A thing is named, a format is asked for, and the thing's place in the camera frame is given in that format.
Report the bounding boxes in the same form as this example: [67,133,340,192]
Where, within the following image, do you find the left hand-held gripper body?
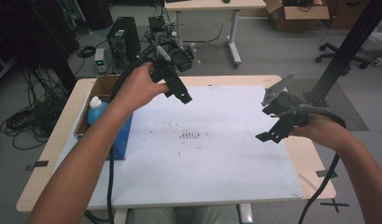
[149,40,198,84]

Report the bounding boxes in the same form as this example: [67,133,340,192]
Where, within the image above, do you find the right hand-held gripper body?
[261,72,310,129]

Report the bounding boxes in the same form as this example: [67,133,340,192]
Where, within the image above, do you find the blue cardboard box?
[74,74,134,161]

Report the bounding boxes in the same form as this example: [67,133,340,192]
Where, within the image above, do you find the blue bottle with white cap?
[87,96,110,126]

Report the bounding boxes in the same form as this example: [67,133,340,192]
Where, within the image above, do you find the person's left hand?
[109,62,171,115]

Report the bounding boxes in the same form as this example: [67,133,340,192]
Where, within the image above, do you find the person's right hand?
[289,114,352,154]

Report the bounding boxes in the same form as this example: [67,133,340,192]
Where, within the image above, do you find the small black computer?
[148,15,173,48]

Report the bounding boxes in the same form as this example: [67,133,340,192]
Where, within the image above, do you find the beige tape strip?
[297,172,318,191]

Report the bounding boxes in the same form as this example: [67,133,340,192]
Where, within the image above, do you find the grey tape strip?
[25,160,50,173]
[315,169,338,179]

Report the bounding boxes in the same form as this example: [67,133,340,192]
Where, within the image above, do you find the black computer tower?
[106,16,142,63]

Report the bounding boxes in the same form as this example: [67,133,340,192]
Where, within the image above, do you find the white-legged wooden table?
[163,0,267,69]

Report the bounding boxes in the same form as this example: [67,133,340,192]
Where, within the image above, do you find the grey floor mat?
[283,78,370,132]

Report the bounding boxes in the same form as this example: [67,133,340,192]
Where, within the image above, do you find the white table mat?
[54,84,304,210]

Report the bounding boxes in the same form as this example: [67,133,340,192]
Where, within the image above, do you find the black office chair base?
[314,41,372,70]

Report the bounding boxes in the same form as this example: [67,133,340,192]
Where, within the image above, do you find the small white power device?
[93,47,106,74]

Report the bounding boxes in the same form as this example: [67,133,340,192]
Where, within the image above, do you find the white table leg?
[113,208,129,224]
[239,203,254,224]

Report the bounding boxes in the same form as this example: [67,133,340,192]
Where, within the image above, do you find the black tape cross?
[319,198,350,214]

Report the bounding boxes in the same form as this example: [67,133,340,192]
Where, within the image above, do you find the open brown cardboard box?
[264,0,331,32]

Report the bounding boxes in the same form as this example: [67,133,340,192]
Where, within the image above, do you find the black metal stand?
[304,0,382,108]

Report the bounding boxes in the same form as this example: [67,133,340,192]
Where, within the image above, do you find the white equipment base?
[369,31,382,68]

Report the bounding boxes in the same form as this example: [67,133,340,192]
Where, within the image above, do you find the dark brown cardboard box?
[322,0,372,31]

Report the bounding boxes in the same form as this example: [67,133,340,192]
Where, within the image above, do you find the thin black floor cable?
[191,22,225,63]

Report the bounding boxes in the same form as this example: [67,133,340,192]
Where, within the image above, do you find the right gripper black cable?
[281,105,347,224]

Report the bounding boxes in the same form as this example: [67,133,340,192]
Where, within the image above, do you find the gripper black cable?
[106,46,168,224]
[281,105,347,224]

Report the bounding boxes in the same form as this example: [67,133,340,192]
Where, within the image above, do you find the coiled black cable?
[76,45,97,59]

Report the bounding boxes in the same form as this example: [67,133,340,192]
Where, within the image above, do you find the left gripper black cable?
[106,46,168,224]

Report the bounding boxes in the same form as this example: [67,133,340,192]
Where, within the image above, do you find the bundle of black floor cables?
[0,66,70,152]

